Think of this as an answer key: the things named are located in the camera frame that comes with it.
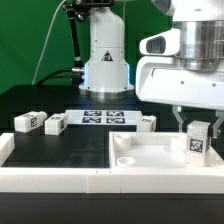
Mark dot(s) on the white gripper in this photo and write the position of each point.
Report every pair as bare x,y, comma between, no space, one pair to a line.
162,78

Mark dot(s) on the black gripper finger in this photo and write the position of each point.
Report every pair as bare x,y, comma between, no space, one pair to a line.
216,126

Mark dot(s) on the white square tabletop part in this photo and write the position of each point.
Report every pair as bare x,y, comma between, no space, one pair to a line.
148,150

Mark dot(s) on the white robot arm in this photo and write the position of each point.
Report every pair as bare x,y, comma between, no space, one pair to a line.
201,23

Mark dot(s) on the white plate with fiducial tags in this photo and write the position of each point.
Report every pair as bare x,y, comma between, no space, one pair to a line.
103,117

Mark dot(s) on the white U-shaped fence wall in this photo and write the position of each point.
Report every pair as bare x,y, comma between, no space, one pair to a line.
209,179

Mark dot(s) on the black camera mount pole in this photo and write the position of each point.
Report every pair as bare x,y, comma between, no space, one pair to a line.
78,11

